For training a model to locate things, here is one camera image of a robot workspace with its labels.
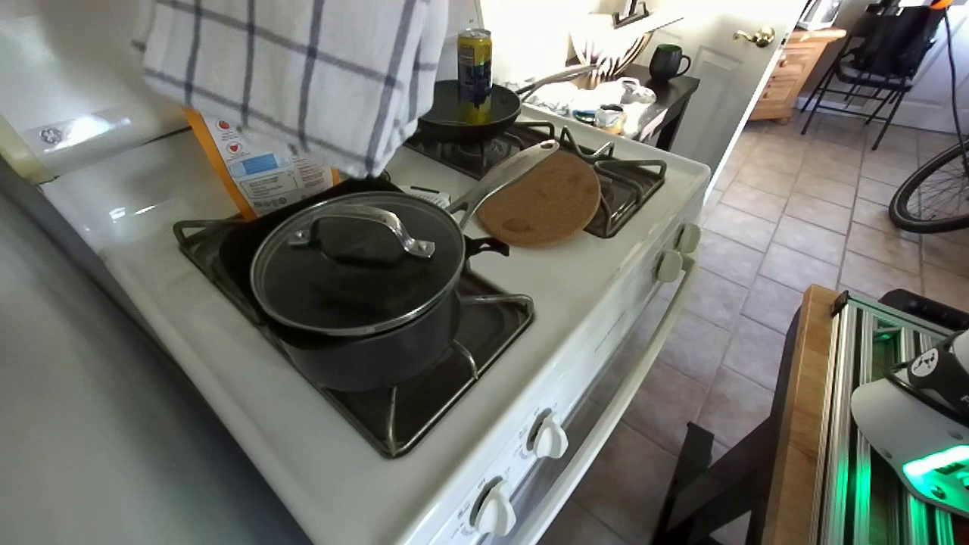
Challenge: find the white checkered towel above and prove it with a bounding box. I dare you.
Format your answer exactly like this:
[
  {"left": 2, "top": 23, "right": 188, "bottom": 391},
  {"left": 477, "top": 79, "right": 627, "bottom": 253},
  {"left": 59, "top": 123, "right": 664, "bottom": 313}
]
[{"left": 142, "top": 0, "right": 447, "bottom": 175}]

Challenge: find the black cooking pot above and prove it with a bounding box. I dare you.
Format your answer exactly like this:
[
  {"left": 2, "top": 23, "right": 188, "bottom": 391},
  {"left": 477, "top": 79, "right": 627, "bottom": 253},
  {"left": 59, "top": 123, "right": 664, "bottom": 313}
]
[{"left": 249, "top": 190, "right": 510, "bottom": 391}]

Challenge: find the glass pot lid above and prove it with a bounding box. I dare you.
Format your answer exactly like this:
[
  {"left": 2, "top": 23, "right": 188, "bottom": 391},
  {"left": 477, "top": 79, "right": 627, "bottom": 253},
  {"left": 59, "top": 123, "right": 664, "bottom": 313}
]
[{"left": 249, "top": 190, "right": 465, "bottom": 337}]

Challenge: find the front cast iron grate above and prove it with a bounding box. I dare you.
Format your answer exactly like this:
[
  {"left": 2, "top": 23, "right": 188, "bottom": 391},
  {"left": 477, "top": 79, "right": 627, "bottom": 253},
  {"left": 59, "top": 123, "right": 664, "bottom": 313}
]
[{"left": 173, "top": 219, "right": 533, "bottom": 457}]

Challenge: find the cast iron grate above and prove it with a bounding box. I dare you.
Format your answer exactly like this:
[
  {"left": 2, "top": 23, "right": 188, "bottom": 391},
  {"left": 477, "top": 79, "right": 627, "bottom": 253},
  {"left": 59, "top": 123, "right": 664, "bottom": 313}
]
[
  {"left": 408, "top": 120, "right": 665, "bottom": 239},
  {"left": 173, "top": 219, "right": 533, "bottom": 457}
]

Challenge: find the white gas stove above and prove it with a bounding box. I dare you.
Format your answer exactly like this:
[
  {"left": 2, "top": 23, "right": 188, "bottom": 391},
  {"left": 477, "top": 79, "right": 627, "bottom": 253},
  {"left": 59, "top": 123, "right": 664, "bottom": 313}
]
[{"left": 0, "top": 0, "right": 716, "bottom": 545}]

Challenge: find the round wooden cutting board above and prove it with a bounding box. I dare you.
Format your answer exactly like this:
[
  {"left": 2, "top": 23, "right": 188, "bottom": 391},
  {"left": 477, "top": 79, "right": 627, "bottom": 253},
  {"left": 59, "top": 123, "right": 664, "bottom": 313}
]
[{"left": 477, "top": 152, "right": 602, "bottom": 249}]

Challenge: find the rear cast iron grate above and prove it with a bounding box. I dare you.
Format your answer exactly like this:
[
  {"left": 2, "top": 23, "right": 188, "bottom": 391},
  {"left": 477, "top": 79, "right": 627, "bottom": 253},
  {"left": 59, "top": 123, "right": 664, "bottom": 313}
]
[{"left": 408, "top": 120, "right": 665, "bottom": 239}]

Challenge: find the black frying pan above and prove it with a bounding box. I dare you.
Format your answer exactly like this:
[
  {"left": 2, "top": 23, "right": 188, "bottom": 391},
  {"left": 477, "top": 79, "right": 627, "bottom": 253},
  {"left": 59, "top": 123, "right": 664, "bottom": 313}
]
[{"left": 417, "top": 67, "right": 593, "bottom": 141}]

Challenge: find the white stove knob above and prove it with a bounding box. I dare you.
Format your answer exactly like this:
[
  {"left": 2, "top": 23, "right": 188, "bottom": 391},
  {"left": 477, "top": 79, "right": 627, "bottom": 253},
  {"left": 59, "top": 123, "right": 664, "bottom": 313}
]
[
  {"left": 526, "top": 413, "right": 570, "bottom": 461},
  {"left": 653, "top": 249, "right": 685, "bottom": 283},
  {"left": 469, "top": 479, "right": 518, "bottom": 535},
  {"left": 674, "top": 225, "right": 703, "bottom": 253}
]

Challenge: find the orange printed instruction card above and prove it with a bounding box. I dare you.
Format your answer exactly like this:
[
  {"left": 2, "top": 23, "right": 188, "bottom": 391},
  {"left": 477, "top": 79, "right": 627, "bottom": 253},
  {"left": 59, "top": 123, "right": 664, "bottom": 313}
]
[{"left": 188, "top": 112, "right": 338, "bottom": 221}]

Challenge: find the dark side table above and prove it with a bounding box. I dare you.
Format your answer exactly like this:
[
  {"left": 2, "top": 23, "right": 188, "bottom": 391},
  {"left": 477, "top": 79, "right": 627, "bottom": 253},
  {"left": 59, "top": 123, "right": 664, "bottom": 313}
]
[{"left": 525, "top": 64, "right": 703, "bottom": 156}]

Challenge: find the black mug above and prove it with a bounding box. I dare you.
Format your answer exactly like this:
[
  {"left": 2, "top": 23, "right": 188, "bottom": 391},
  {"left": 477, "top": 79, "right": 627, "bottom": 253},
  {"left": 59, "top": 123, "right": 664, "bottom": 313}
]
[{"left": 647, "top": 45, "right": 689, "bottom": 86}]

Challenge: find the wooden cabinet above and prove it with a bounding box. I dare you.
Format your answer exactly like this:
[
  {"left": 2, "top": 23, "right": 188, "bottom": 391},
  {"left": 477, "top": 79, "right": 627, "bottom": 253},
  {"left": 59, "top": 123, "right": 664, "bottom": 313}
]
[{"left": 750, "top": 29, "right": 841, "bottom": 120}]

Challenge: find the black folding chair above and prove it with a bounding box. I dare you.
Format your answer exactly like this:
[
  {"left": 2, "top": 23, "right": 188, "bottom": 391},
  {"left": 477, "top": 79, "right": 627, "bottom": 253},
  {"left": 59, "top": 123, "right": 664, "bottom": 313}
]
[{"left": 804, "top": 0, "right": 953, "bottom": 145}]

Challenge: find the white device with green light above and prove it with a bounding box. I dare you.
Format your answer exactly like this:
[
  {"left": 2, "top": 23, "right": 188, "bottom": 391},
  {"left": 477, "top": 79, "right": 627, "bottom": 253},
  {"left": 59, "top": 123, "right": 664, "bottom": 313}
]
[{"left": 852, "top": 329, "right": 969, "bottom": 519}]

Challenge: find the bicycle wheel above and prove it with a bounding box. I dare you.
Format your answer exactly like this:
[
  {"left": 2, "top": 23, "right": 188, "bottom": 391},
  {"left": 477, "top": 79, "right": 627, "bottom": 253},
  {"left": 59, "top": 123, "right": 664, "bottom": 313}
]
[{"left": 891, "top": 140, "right": 969, "bottom": 234}]

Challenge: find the metal rail frame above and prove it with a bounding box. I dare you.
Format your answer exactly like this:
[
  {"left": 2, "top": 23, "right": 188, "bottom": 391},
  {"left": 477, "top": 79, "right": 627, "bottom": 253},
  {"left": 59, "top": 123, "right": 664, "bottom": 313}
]
[{"left": 818, "top": 291, "right": 969, "bottom": 545}]

